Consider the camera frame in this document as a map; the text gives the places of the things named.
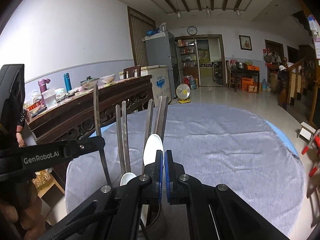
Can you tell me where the white ceramic bowl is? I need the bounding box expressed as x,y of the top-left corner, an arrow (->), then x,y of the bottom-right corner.
99,74 -> 116,84

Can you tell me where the red white folding stool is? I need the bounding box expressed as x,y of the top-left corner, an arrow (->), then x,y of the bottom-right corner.
302,129 -> 319,198

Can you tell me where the blue thermos bottle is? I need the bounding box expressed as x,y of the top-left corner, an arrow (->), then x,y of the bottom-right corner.
63,73 -> 72,92

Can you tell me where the round wall clock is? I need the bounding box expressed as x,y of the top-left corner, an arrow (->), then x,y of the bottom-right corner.
187,26 -> 197,36

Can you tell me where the framed wall picture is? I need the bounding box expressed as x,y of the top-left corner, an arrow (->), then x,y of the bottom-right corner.
239,35 -> 252,50

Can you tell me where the person's left hand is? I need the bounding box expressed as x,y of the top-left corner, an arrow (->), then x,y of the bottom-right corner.
1,172 -> 46,239

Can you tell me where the white chest freezer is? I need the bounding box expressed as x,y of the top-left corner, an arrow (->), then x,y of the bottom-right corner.
119,64 -> 172,101

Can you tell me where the grey table cloth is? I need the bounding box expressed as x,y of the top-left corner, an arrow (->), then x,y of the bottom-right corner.
65,103 -> 305,239

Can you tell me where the round electric heater fan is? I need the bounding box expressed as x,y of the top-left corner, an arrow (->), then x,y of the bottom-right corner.
176,83 -> 190,104

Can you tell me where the carved dark wooden sideboard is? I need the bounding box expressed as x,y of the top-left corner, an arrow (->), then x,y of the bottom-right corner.
27,75 -> 153,144

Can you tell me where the grey refrigerator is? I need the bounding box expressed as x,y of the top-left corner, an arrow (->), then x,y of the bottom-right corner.
143,30 -> 180,99

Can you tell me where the black utensil holder cup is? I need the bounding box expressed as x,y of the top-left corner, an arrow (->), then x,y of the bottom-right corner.
141,204 -> 167,239

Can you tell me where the purple water bottle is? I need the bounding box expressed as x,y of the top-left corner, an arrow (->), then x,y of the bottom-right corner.
38,78 -> 51,105

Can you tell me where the clear plastic container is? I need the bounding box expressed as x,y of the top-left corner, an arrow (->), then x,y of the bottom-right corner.
42,89 -> 57,108

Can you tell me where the pot with glass lid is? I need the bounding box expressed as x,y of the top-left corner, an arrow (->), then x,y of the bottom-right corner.
80,76 -> 99,89

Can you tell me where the dark wooden dining table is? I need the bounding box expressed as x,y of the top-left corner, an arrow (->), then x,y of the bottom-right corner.
228,66 -> 260,94

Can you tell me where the white plastic spoon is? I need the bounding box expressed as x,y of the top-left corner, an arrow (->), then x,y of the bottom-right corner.
120,172 -> 136,186
143,133 -> 164,166

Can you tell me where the wooden stair railing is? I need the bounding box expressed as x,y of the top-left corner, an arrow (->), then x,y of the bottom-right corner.
278,56 -> 319,109

